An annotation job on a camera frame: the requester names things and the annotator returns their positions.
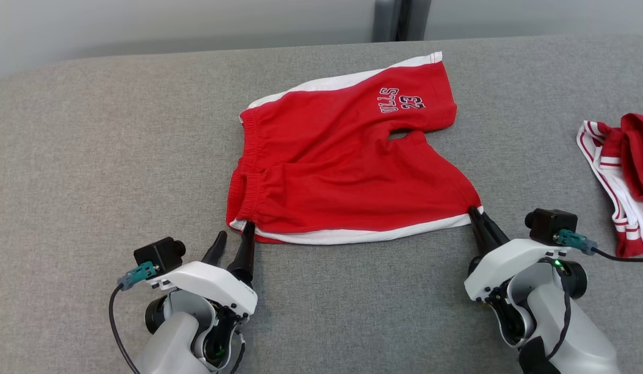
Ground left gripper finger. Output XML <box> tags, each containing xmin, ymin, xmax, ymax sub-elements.
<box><xmin>226</xmin><ymin>222</ymin><xmax>257</xmax><ymax>284</ymax></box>
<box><xmin>201</xmin><ymin>231</ymin><xmax>228</xmax><ymax>269</ymax></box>

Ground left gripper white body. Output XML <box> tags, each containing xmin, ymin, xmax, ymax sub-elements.
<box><xmin>145</xmin><ymin>260</ymin><xmax>259</xmax><ymax>318</ymax></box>

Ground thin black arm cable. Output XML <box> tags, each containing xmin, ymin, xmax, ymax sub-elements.
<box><xmin>229</xmin><ymin>332</ymin><xmax>247</xmax><ymax>374</ymax></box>
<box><xmin>540</xmin><ymin>257</ymin><xmax>573</xmax><ymax>362</ymax></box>

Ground black cable with teal plug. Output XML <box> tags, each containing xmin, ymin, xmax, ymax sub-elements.
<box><xmin>109</xmin><ymin>261</ymin><xmax>159</xmax><ymax>374</ymax></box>
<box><xmin>555</xmin><ymin>230</ymin><xmax>643</xmax><ymax>263</ymax></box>

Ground grey metal wall post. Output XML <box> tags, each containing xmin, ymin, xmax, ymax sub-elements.
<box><xmin>372</xmin><ymin>0</ymin><xmax>432</xmax><ymax>43</ymax></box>

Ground red and white striped jersey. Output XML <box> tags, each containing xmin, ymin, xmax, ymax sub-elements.
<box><xmin>576</xmin><ymin>113</ymin><xmax>643</xmax><ymax>259</ymax></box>

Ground red shorts with white stripes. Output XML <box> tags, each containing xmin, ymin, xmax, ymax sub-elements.
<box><xmin>225</xmin><ymin>51</ymin><xmax>484</xmax><ymax>246</ymax></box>

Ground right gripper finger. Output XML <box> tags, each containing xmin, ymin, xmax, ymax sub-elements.
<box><xmin>467</xmin><ymin>206</ymin><xmax>492</xmax><ymax>256</ymax></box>
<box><xmin>476</xmin><ymin>209</ymin><xmax>511</xmax><ymax>252</ymax></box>

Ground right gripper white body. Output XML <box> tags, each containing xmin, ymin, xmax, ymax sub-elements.
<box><xmin>464</xmin><ymin>238</ymin><xmax>571</xmax><ymax>303</ymax></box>

